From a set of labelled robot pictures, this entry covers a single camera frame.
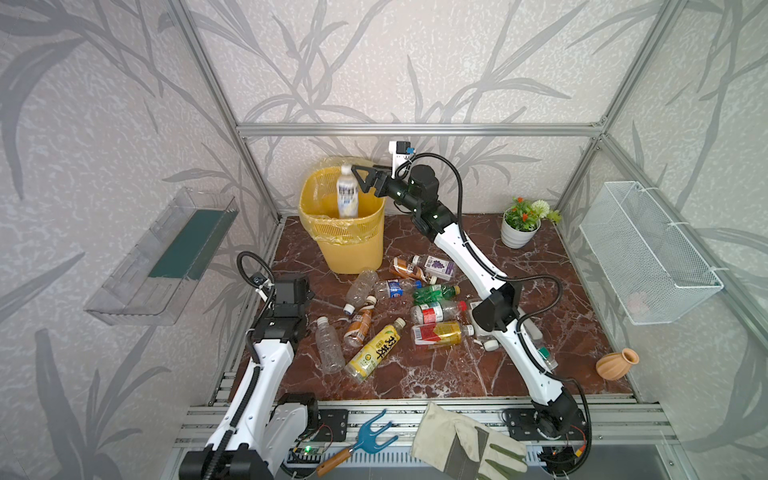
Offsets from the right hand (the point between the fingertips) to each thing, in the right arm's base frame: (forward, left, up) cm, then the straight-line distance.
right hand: (365, 156), depth 77 cm
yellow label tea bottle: (-40, -1, -36) cm, 54 cm away
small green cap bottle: (-39, -50, -38) cm, 74 cm away
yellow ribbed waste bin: (-13, +8, -21) cm, 26 cm away
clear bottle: (-37, +11, -37) cm, 53 cm away
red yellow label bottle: (-34, -20, -35) cm, 53 cm away
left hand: (-24, +21, -24) cm, 40 cm away
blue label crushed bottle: (-18, -7, -37) cm, 42 cm away
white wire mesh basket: (-29, -64, -7) cm, 71 cm away
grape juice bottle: (-9, -21, -39) cm, 45 cm away
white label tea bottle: (-2, +6, -11) cm, 13 cm away
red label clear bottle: (-27, -19, -36) cm, 49 cm away
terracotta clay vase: (-43, -65, -34) cm, 85 cm away
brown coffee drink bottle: (-11, -10, -37) cm, 39 cm away
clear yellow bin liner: (+3, +18, -22) cm, 28 cm away
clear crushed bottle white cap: (-19, +4, -37) cm, 42 cm away
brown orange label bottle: (-31, +3, -37) cm, 48 cm away
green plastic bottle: (-19, -20, -39) cm, 48 cm away
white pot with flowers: (+3, -50, -30) cm, 58 cm away
